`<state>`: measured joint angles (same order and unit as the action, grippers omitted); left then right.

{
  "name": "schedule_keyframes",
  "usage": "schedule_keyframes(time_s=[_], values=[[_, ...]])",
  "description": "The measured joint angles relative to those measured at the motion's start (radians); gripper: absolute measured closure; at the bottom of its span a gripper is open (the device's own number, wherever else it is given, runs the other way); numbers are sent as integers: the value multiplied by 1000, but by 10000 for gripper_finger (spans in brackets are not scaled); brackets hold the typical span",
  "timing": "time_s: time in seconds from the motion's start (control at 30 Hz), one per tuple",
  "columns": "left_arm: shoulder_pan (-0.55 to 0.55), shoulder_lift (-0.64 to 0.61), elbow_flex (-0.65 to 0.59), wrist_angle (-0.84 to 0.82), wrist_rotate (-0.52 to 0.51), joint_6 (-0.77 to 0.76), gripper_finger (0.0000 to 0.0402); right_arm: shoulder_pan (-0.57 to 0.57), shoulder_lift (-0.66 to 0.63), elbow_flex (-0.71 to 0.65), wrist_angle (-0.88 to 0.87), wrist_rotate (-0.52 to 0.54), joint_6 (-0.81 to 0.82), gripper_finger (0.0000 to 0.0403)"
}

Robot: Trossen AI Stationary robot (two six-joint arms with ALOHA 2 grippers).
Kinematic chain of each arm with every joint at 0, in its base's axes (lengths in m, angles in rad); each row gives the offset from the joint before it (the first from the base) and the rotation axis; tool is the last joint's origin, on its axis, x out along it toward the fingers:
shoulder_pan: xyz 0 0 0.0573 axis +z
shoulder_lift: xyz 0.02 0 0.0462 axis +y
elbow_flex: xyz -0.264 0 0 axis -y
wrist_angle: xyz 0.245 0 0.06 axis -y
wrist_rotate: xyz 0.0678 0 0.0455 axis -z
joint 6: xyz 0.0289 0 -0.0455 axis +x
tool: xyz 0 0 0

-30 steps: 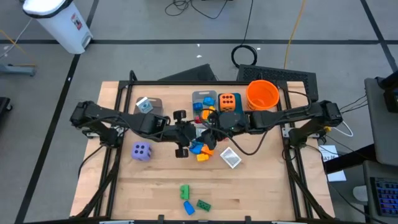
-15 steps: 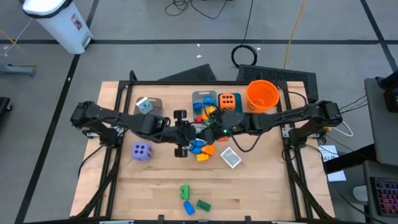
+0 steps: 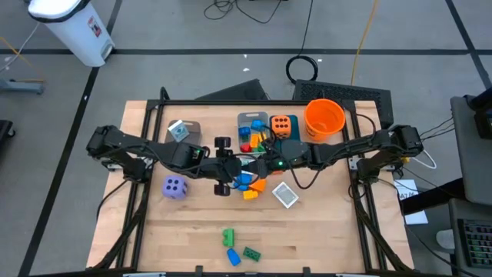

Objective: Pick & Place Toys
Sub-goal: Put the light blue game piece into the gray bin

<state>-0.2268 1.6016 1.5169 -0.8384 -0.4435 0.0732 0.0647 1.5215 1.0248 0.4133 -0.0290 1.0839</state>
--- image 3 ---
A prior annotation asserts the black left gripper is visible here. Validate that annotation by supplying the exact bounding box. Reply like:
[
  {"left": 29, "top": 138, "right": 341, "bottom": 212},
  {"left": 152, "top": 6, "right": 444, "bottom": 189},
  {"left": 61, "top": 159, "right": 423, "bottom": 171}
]
[{"left": 209, "top": 136, "right": 243, "bottom": 197}]

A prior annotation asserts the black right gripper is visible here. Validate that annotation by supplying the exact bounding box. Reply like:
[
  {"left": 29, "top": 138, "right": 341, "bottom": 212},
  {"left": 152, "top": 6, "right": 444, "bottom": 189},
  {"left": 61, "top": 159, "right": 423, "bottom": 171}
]
[{"left": 248, "top": 138, "right": 313, "bottom": 179}]

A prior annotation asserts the orange foam die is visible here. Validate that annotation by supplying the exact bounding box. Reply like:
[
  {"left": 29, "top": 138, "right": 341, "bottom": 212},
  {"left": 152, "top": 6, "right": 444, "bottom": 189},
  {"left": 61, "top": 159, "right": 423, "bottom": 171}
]
[{"left": 270, "top": 115, "right": 291, "bottom": 139}]

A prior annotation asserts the white teal card box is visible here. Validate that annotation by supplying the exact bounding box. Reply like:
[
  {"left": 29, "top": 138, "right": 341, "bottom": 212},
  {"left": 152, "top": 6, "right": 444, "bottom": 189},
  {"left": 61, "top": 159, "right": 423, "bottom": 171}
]
[{"left": 168, "top": 119, "right": 191, "bottom": 142}]

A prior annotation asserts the bright green toy block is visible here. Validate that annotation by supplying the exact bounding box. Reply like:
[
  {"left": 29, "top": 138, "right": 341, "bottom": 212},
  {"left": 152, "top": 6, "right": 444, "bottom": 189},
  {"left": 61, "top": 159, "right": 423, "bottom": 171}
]
[{"left": 221, "top": 227, "right": 236, "bottom": 249}]

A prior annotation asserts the orange toy block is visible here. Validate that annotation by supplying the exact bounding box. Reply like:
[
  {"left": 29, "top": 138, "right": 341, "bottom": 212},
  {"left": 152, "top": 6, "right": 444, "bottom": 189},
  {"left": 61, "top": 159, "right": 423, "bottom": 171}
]
[{"left": 248, "top": 178, "right": 268, "bottom": 193}]

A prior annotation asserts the taupe plastic bin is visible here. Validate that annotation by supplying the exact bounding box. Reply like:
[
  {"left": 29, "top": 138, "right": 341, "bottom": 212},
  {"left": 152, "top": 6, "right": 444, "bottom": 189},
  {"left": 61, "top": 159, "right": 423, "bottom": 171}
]
[{"left": 164, "top": 119, "right": 203, "bottom": 145}]

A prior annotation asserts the light grey plastic bin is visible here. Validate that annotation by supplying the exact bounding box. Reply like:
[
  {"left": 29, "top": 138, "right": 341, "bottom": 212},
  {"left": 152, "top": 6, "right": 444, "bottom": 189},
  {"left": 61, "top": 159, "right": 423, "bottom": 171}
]
[{"left": 236, "top": 111, "right": 272, "bottom": 157}]

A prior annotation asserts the teal plastic bin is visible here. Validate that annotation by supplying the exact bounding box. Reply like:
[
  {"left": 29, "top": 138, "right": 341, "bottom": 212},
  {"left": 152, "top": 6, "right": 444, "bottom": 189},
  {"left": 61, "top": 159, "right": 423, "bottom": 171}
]
[{"left": 268, "top": 114, "right": 301, "bottom": 142}]

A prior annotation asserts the purple foam die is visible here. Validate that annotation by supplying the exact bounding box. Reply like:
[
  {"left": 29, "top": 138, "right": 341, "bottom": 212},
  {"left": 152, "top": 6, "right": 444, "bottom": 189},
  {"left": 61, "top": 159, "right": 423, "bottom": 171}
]
[{"left": 161, "top": 175, "right": 189, "bottom": 200}]

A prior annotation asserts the black slanted panel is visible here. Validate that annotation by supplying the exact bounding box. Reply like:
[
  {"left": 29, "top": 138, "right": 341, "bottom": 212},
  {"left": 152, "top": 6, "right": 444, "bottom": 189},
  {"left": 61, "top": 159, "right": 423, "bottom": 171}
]
[{"left": 194, "top": 78, "right": 270, "bottom": 102}]

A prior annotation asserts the orange pumpkin bucket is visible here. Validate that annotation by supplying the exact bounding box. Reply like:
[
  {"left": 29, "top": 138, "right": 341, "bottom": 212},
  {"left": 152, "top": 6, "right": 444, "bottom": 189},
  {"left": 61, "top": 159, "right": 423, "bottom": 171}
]
[{"left": 303, "top": 98, "right": 347, "bottom": 142}]

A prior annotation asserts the dark green flat brick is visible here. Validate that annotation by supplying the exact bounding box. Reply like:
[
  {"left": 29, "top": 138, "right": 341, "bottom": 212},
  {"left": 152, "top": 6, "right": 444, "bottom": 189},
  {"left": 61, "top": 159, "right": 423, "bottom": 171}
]
[{"left": 241, "top": 246, "right": 262, "bottom": 263}]

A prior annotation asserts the blue rounded toy block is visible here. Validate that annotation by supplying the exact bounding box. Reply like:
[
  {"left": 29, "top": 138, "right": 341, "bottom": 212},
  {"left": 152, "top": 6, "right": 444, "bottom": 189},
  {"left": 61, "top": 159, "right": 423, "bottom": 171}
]
[{"left": 225, "top": 248, "right": 242, "bottom": 267}]

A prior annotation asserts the black computer tower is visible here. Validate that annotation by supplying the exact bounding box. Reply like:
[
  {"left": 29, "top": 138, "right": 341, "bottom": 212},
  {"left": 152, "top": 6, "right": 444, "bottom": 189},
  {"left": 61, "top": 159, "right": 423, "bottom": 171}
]
[{"left": 291, "top": 78, "right": 394, "bottom": 131}]

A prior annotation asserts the white paper sheet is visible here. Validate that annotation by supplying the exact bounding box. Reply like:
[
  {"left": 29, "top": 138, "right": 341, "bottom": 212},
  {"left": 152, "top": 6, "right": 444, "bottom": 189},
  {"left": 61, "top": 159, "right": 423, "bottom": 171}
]
[
  {"left": 403, "top": 210, "right": 429, "bottom": 226},
  {"left": 393, "top": 179, "right": 421, "bottom": 202}
]

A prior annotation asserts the black floor beam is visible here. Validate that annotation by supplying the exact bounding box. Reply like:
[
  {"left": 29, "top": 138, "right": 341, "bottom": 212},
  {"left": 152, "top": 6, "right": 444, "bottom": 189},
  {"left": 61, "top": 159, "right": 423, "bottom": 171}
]
[{"left": 399, "top": 177, "right": 465, "bottom": 216}]

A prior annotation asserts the white trash bin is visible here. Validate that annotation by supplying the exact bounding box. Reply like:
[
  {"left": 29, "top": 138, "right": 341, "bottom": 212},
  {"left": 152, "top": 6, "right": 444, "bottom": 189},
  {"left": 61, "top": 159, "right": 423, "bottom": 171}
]
[{"left": 26, "top": 0, "right": 115, "bottom": 68}]

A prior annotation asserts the grey desk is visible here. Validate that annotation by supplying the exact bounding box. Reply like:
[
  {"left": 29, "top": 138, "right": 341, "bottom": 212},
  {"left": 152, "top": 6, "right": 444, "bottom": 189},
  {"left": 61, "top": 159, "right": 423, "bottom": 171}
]
[
  {"left": 450, "top": 94, "right": 492, "bottom": 207},
  {"left": 447, "top": 198, "right": 492, "bottom": 277}
]

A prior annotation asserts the grey metal floor base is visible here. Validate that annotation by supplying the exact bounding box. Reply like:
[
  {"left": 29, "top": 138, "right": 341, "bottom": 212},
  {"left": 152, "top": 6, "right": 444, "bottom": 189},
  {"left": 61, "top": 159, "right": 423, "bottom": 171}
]
[{"left": 0, "top": 78, "right": 46, "bottom": 95}]

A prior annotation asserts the black caster base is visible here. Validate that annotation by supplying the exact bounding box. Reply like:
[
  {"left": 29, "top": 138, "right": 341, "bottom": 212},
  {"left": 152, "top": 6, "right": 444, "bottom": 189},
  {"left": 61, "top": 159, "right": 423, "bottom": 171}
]
[{"left": 0, "top": 119, "right": 16, "bottom": 152}]

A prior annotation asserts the black backlit keyboard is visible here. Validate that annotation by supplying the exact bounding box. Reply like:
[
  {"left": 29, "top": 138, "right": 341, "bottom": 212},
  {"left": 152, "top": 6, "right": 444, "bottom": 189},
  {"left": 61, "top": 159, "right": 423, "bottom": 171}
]
[{"left": 457, "top": 218, "right": 492, "bottom": 269}]

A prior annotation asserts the black desk device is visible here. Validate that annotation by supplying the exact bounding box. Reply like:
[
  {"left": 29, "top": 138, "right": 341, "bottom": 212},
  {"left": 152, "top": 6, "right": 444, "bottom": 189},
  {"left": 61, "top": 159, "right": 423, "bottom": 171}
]
[{"left": 464, "top": 86, "right": 492, "bottom": 140}]

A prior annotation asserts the coiled black floor cable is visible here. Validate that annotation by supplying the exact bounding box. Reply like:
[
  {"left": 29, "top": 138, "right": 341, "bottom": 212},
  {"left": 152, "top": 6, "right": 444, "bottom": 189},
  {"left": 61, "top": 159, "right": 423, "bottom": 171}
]
[{"left": 284, "top": 0, "right": 320, "bottom": 85}]

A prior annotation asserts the yellow floor cable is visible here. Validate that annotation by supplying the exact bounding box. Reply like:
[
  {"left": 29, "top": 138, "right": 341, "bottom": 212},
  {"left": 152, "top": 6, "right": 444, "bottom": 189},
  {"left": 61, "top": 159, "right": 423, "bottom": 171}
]
[{"left": 349, "top": 0, "right": 381, "bottom": 87}]

